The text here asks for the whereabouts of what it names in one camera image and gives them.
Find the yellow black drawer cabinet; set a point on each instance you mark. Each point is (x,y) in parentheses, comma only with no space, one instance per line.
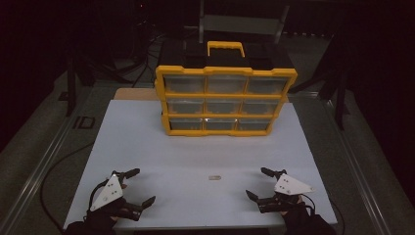
(182,70)

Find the black stand post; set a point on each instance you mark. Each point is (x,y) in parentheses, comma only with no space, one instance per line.
(341,104)
(71,91)

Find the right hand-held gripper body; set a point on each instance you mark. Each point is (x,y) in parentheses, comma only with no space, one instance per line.
(290,186)

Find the brown board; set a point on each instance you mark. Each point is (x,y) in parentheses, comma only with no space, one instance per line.
(137,94)

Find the grid of clear drawers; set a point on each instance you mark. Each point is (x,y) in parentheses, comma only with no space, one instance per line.
(225,84)

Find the person's right hand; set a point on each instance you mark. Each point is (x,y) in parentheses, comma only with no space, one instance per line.
(298,213)

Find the person's left hand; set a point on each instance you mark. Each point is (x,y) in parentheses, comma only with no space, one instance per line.
(104,218)

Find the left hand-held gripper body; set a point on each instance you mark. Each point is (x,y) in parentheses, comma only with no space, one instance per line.
(109,192)

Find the aluminium frame rail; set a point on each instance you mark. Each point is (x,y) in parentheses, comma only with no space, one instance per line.
(359,169)
(42,169)

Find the grey metal stand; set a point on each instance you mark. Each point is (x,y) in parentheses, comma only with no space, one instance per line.
(241,24)

